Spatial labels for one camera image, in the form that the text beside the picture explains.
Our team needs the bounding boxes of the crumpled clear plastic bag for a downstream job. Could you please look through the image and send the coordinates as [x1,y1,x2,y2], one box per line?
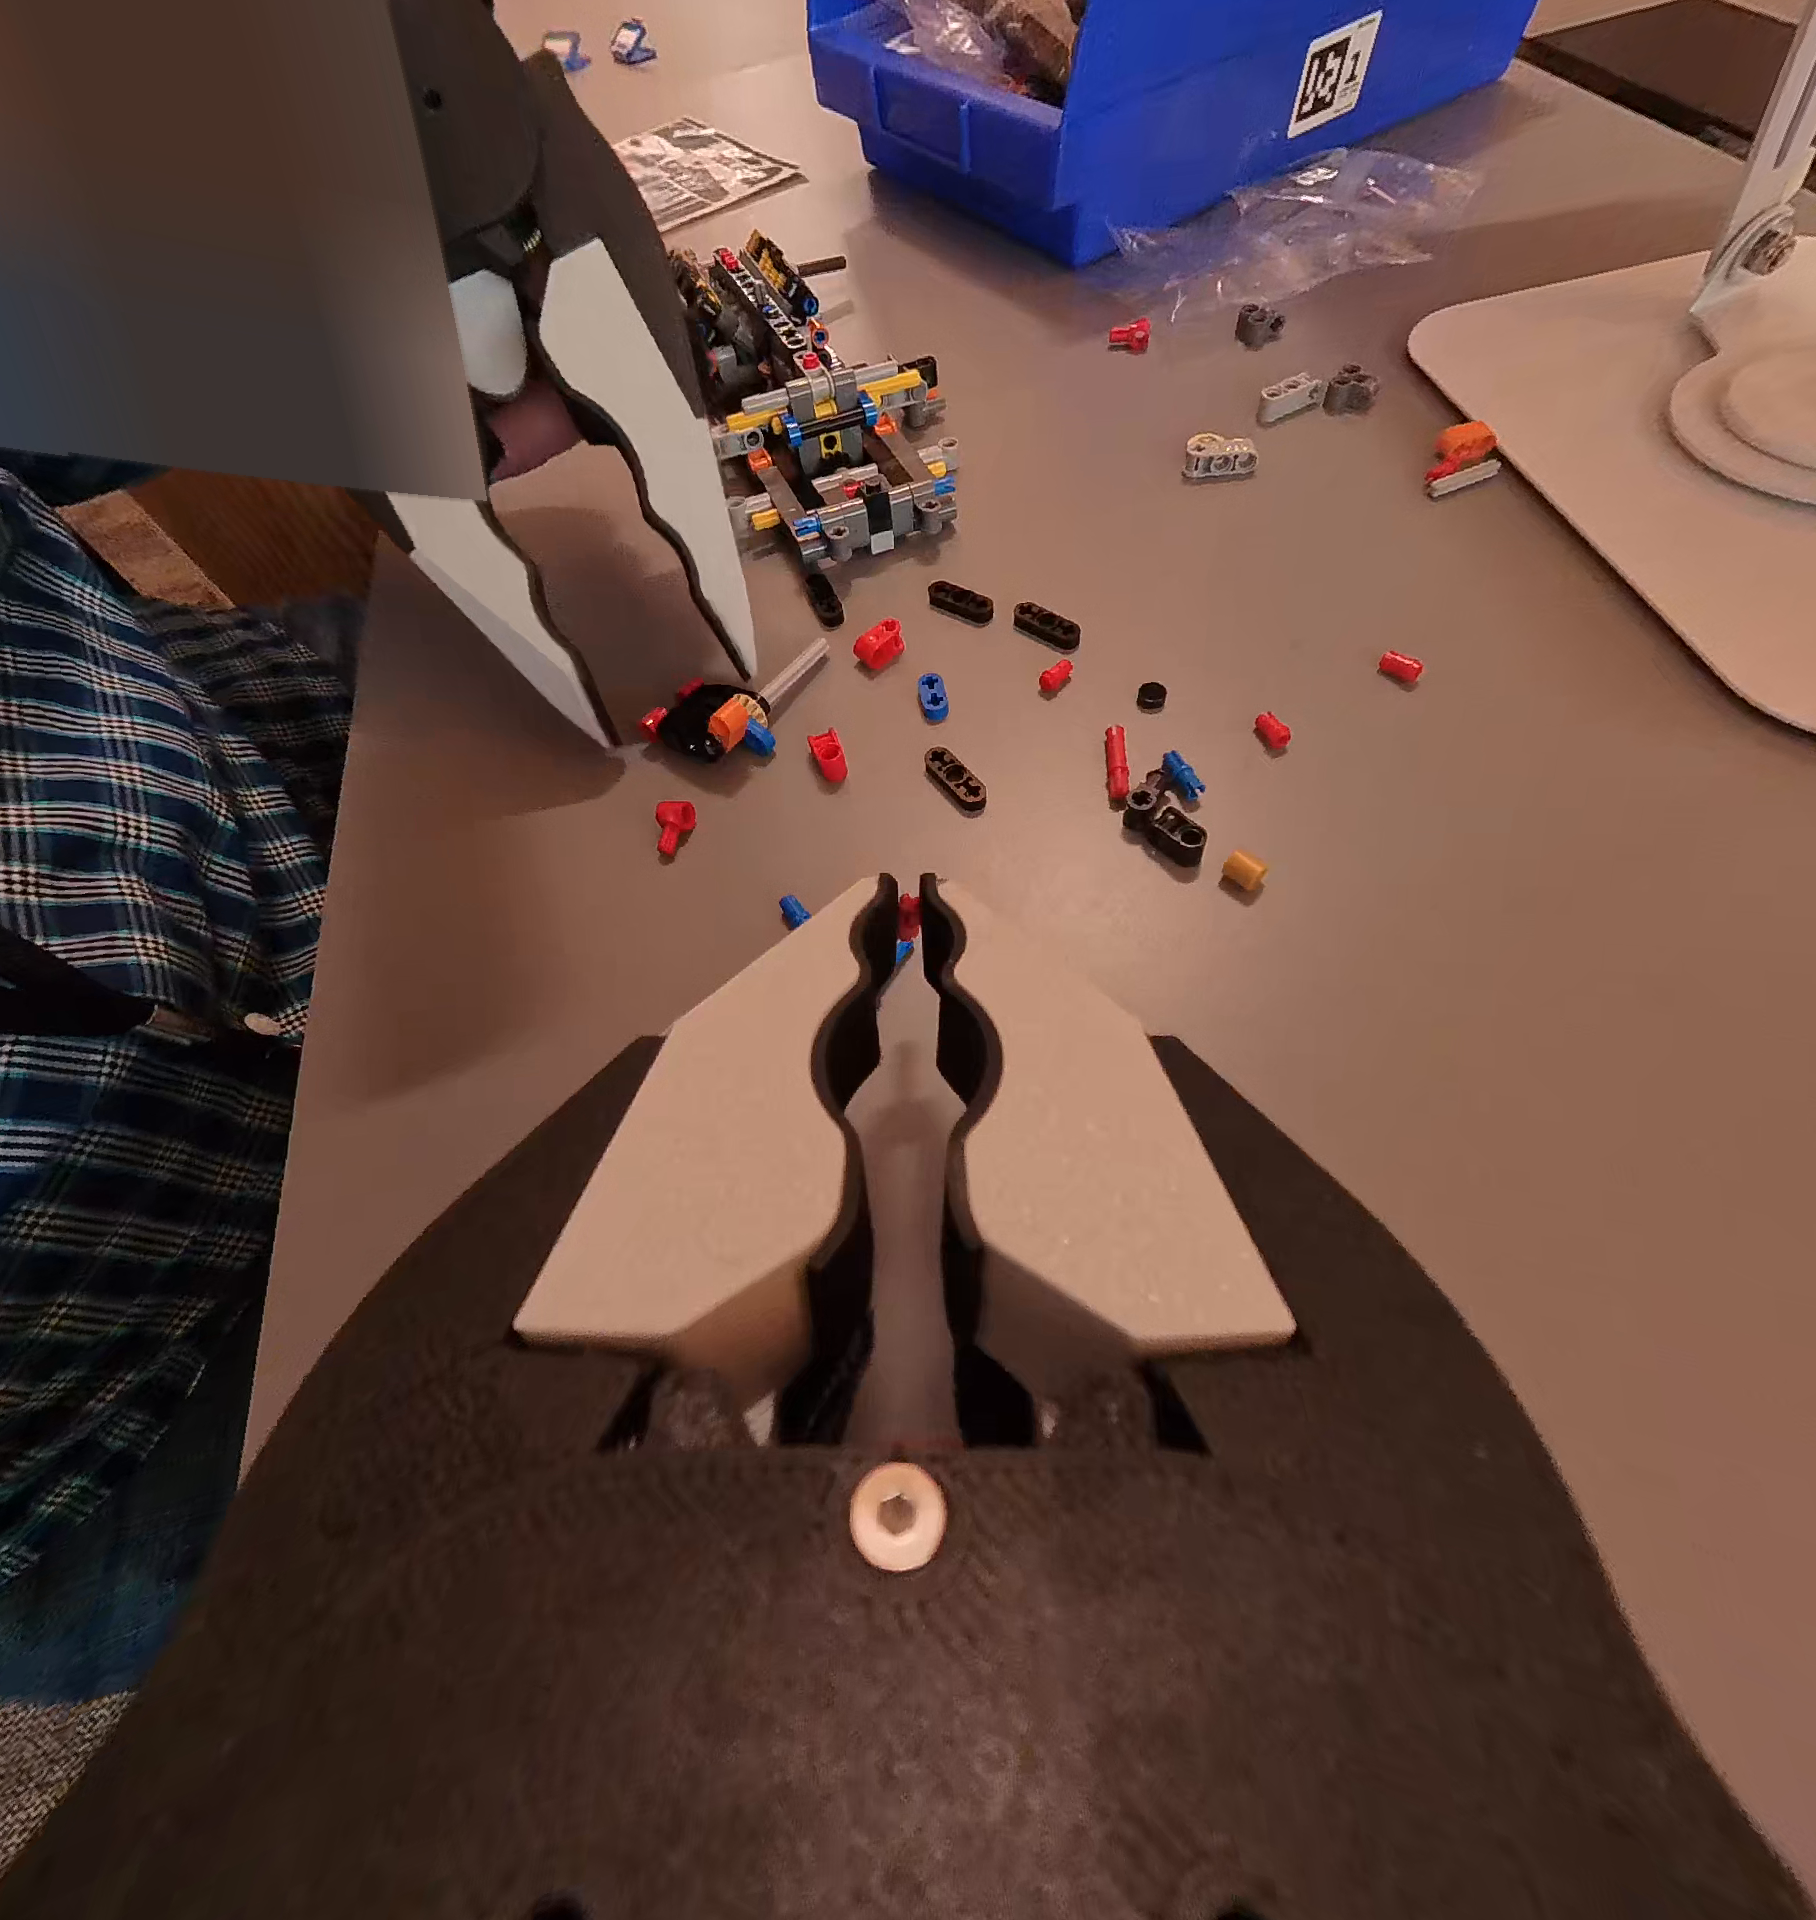
[1112,146,1487,324]

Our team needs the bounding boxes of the printed parts leaflet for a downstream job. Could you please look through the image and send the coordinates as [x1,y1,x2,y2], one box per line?
[609,117,806,234]

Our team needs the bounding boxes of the black lego pin connector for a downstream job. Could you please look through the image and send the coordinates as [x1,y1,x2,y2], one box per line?
[1121,772,1210,868]

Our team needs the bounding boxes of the blue bin with white tag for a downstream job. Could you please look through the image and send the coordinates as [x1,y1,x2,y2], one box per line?
[807,0,1541,270]

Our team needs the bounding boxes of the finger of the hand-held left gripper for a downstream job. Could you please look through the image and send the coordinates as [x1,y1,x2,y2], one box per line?
[390,479,620,747]
[523,240,764,680]

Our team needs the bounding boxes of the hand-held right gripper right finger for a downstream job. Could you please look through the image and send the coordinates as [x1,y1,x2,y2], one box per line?
[920,873,1297,1434]

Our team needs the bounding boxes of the person's plaid shirt torso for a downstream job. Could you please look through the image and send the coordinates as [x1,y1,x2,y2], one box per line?
[0,441,363,1697]

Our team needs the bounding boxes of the person's left hand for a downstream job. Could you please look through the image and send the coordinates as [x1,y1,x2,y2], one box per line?
[486,383,595,480]

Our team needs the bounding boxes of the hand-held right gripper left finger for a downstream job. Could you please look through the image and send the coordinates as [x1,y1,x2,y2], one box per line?
[513,873,899,1440]

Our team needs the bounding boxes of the grey black lego chassis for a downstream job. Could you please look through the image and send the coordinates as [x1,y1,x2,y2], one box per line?
[667,232,962,580]

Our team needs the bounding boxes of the black chest strap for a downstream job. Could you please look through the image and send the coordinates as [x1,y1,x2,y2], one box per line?
[0,914,301,1058]

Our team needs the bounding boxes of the small orange blue lego assembly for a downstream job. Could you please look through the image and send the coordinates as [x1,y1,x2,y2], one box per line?
[640,638,836,767]

